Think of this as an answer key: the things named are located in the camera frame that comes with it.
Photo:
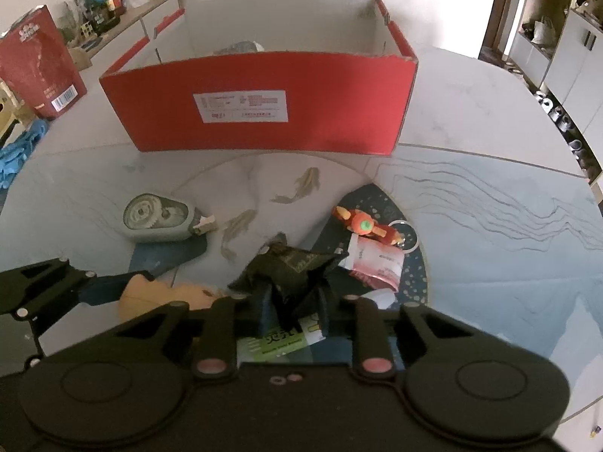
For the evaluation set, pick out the blue gloves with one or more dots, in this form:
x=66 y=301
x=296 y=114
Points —
x=17 y=153

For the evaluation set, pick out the red cardboard box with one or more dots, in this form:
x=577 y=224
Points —
x=335 y=76

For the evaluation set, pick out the black foil packet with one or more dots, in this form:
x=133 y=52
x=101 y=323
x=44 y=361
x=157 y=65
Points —
x=285 y=284

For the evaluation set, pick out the red snack bag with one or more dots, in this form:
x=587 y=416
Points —
x=37 y=66

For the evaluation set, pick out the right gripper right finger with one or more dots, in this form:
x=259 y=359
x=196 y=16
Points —
x=360 y=320

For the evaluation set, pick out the white wall cabinet unit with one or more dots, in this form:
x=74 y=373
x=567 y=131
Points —
x=557 y=46

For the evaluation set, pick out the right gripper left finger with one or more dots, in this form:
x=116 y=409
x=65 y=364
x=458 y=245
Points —
x=215 y=357

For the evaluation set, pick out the white green tube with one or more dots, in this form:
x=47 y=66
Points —
x=278 y=343

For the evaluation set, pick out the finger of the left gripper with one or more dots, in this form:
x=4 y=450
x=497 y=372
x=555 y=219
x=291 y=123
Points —
x=108 y=288

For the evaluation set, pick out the orange plush pouch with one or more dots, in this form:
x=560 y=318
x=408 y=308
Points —
x=142 y=296

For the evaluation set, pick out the red dragon keychain toy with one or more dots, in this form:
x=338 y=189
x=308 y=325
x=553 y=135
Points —
x=363 y=224

